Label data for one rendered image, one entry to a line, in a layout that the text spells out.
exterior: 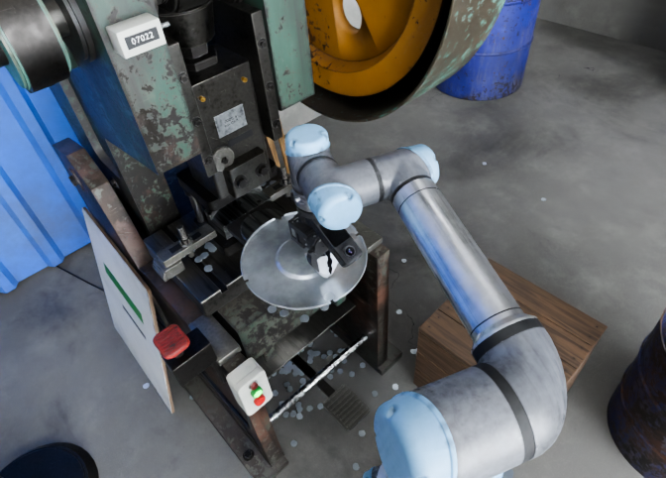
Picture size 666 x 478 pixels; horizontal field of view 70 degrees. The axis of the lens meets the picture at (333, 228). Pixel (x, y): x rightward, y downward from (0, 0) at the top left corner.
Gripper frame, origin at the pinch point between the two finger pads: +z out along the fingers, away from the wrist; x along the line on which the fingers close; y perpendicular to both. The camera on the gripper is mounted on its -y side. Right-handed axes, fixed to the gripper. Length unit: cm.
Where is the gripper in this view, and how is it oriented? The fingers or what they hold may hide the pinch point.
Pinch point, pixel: (329, 274)
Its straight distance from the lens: 104.4
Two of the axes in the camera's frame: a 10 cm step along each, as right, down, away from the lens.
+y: -6.8, -4.9, 5.5
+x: -7.3, 5.1, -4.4
